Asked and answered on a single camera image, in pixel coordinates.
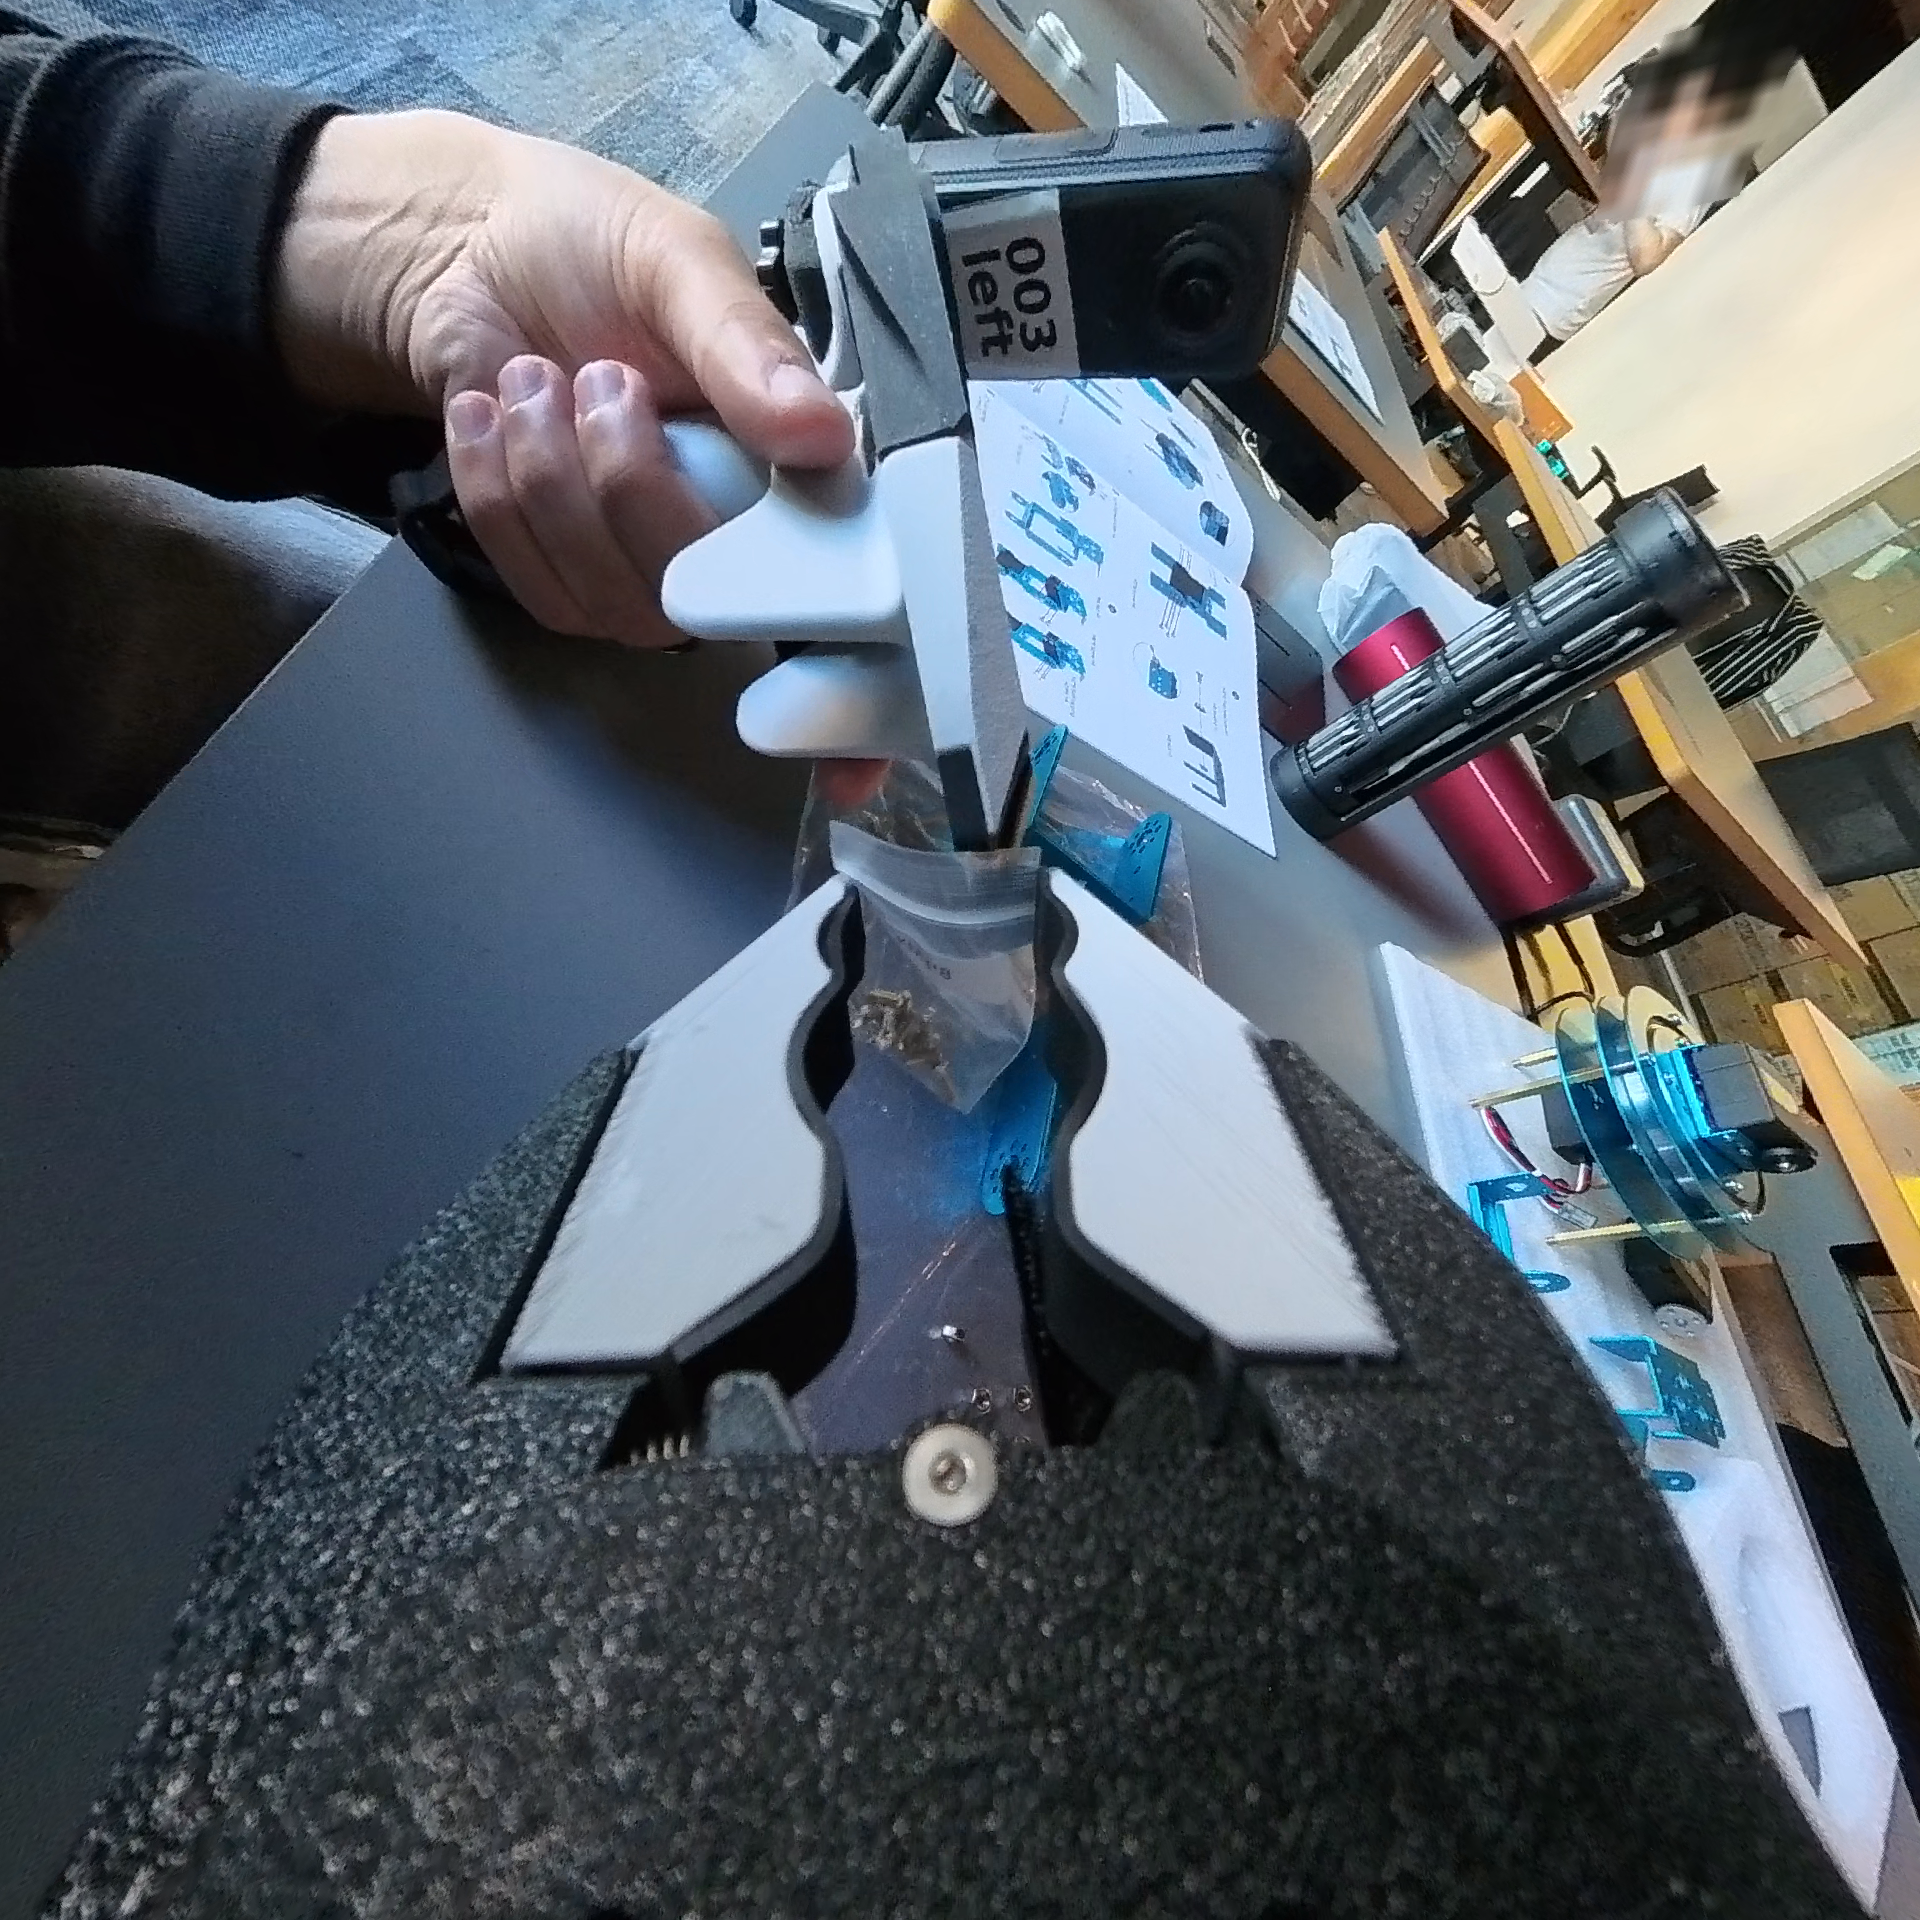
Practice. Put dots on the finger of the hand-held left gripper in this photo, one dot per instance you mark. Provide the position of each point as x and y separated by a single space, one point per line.
939 601
810 714

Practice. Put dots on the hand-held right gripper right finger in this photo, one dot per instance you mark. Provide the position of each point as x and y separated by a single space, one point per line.
1231 1185

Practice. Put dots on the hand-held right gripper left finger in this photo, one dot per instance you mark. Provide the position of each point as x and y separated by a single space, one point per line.
676 1185

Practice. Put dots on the large clear plastic bag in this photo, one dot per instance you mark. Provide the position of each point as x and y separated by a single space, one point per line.
901 1201

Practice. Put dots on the small brass screw bag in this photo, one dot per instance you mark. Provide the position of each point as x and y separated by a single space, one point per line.
931 962

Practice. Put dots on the blue robot arm base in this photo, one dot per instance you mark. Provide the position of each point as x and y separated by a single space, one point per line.
1666 1109

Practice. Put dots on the grey desk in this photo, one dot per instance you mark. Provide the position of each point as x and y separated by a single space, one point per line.
377 974

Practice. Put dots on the light wooden desk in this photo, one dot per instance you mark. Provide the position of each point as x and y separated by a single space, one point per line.
1724 451

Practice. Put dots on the person's left hand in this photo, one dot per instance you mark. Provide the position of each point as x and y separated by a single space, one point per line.
524 271

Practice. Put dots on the white foam sheet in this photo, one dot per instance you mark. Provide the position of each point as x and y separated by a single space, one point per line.
1442 1079

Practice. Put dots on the instruction booklet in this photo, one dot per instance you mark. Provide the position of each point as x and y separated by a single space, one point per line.
1185 645

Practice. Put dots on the dark flat plate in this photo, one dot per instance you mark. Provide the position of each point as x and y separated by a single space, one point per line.
1291 662

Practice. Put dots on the red metal tube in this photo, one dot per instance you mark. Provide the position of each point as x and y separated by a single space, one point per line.
1484 811

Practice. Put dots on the grey box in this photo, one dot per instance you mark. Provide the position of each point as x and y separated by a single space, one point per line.
1599 857

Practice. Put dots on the black bit holder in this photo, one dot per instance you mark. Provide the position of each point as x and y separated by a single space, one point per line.
1500 662

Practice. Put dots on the person's legs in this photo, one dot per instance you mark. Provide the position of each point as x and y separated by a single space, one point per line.
150 645

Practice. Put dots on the black white patterned box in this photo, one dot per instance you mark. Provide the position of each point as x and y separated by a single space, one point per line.
1770 629

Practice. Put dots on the long blue metal bracket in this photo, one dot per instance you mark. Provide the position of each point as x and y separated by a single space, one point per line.
990 1171

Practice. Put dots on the shiny blue U bracket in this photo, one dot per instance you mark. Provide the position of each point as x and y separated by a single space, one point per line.
1500 1215

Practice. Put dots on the short blue metal bracket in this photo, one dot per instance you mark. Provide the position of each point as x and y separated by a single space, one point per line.
1119 870

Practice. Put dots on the perforated blue U bracket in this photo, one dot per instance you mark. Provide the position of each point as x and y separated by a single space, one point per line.
1666 1381

